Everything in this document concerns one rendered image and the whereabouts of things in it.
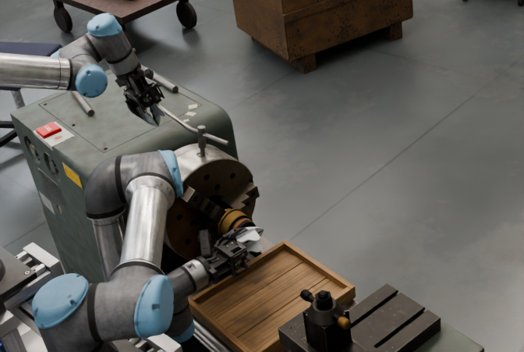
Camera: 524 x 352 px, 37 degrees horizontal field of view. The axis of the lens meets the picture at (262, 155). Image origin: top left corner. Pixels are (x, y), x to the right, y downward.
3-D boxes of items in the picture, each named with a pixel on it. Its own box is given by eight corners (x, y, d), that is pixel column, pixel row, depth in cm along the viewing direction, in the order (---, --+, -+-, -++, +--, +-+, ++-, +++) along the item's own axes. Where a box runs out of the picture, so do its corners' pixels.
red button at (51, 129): (37, 134, 236) (34, 129, 235) (54, 126, 239) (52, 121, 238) (44, 141, 232) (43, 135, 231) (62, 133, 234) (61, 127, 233)
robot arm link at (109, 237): (65, 170, 181) (106, 351, 196) (111, 164, 181) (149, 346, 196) (78, 154, 192) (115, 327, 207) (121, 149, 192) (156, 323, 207)
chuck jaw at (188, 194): (195, 208, 219) (168, 191, 211) (205, 193, 219) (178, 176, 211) (217, 225, 211) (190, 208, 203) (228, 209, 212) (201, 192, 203)
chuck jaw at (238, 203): (213, 193, 221) (246, 172, 226) (217, 207, 224) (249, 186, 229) (236, 208, 214) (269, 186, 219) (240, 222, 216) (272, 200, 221)
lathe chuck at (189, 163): (151, 261, 224) (144, 164, 210) (238, 226, 241) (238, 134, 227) (168, 275, 218) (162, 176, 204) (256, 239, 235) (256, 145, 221)
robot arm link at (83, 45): (54, 67, 185) (93, 44, 187) (44, 51, 194) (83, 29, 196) (70, 92, 190) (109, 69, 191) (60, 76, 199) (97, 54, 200)
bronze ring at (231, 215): (209, 212, 210) (231, 229, 204) (235, 197, 215) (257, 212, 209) (213, 238, 216) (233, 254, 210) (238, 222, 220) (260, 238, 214)
